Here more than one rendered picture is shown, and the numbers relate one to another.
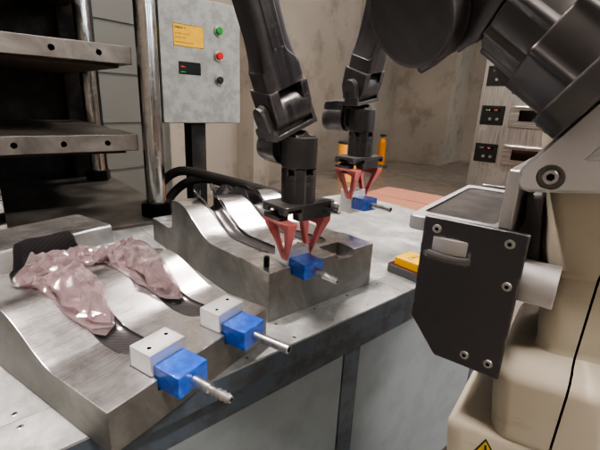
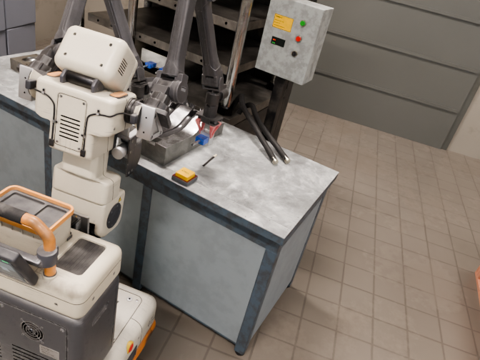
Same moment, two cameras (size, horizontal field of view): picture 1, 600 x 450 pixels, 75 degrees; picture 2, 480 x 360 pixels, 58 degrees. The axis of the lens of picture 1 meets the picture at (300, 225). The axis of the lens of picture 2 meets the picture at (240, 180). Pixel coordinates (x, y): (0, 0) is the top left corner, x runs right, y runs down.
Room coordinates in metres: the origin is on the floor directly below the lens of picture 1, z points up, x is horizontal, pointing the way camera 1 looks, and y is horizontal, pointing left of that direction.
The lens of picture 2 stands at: (0.32, -1.75, 1.80)
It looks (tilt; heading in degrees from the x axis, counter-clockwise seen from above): 31 degrees down; 63
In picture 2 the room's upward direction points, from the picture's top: 14 degrees clockwise
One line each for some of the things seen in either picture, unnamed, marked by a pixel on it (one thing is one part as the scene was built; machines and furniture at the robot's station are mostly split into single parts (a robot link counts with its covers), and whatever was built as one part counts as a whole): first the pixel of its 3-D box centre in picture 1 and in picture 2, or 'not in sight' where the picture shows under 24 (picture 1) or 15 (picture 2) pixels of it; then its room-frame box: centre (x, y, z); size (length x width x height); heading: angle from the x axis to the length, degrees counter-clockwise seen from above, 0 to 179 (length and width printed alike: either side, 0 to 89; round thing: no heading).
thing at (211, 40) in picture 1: (197, 207); (268, 126); (1.52, 0.41, 0.73); 0.30 x 0.22 x 1.47; 131
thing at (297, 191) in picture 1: (298, 189); not in sight; (0.64, 0.01, 1.02); 0.10 x 0.07 x 0.07; 131
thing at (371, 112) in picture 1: (360, 120); (213, 97); (0.93, -0.13, 1.12); 0.07 x 0.06 x 0.07; 46
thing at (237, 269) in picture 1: (250, 231); (176, 125); (0.85, 0.11, 0.87); 0.50 x 0.26 x 0.14; 41
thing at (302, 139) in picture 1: (297, 151); (138, 89); (0.64, 0.01, 1.08); 0.07 x 0.06 x 0.07; 34
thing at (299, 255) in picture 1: (310, 268); not in sight; (0.61, -0.02, 0.89); 0.13 x 0.05 x 0.05; 41
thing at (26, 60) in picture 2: not in sight; (31, 64); (0.20, 0.87, 0.83); 0.17 x 0.13 x 0.06; 41
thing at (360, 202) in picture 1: (367, 204); (200, 140); (0.89, -0.16, 0.94); 0.13 x 0.05 x 0.05; 41
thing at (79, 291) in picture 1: (91, 267); not in sight; (0.56, 0.32, 0.90); 0.26 x 0.18 x 0.08; 58
